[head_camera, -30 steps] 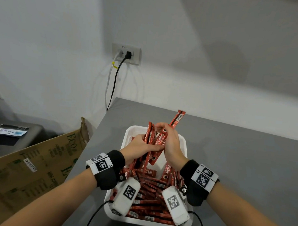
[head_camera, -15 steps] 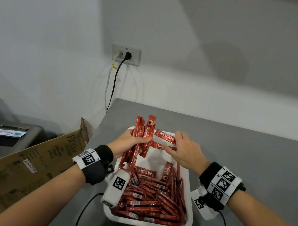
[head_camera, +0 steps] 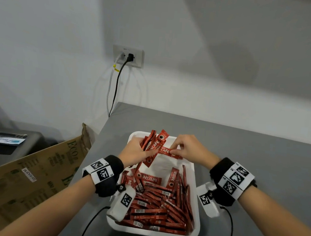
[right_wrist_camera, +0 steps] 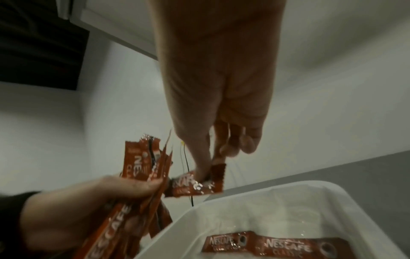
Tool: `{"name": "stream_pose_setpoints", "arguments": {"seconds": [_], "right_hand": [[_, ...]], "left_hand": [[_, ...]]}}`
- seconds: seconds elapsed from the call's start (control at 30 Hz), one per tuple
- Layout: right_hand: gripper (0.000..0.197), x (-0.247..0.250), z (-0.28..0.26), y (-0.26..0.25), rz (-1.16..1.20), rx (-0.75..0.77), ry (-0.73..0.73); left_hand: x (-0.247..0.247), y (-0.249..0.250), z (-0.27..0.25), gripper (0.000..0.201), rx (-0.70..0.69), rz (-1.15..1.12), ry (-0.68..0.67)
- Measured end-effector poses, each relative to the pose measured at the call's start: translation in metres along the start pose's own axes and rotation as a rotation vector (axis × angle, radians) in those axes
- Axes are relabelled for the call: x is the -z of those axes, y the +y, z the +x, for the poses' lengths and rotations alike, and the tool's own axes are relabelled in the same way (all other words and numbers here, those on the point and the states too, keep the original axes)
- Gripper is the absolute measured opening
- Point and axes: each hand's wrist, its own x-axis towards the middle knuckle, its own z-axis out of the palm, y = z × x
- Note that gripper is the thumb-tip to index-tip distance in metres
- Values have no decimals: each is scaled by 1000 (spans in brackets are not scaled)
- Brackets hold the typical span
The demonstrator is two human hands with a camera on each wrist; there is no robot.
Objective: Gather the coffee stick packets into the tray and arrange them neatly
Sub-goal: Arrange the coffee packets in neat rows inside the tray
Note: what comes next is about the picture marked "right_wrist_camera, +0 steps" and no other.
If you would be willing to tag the person's right hand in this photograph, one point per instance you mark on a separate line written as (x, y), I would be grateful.
(217, 63)

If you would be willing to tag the person's left hand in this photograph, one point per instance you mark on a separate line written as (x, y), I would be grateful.
(64, 210)

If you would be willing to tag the bunch of Nescafe sachets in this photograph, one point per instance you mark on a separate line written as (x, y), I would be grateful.
(137, 162)

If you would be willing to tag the white plastic tray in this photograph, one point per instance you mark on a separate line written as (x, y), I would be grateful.
(288, 210)

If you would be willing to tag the black window blind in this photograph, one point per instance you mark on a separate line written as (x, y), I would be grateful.
(38, 45)

